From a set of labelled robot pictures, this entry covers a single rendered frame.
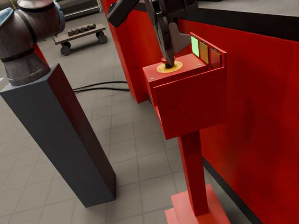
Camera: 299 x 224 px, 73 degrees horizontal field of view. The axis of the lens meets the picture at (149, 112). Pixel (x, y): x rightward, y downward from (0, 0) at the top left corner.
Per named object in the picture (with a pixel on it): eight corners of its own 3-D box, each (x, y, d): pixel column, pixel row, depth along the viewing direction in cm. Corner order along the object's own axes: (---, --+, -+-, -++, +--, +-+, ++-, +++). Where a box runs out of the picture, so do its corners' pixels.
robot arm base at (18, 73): (4, 90, 73) (-15, 64, 67) (20, 73, 85) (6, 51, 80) (43, 79, 73) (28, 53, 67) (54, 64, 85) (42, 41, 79)
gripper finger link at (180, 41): (197, 62, 42) (189, 16, 37) (171, 72, 42) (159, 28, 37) (192, 58, 44) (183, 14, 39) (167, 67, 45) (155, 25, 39)
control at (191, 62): (151, 101, 66) (136, 47, 56) (197, 87, 67) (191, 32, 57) (166, 140, 50) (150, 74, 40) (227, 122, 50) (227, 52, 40)
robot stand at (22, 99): (85, 207, 115) (-2, 93, 72) (89, 181, 130) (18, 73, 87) (115, 200, 115) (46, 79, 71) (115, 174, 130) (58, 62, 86)
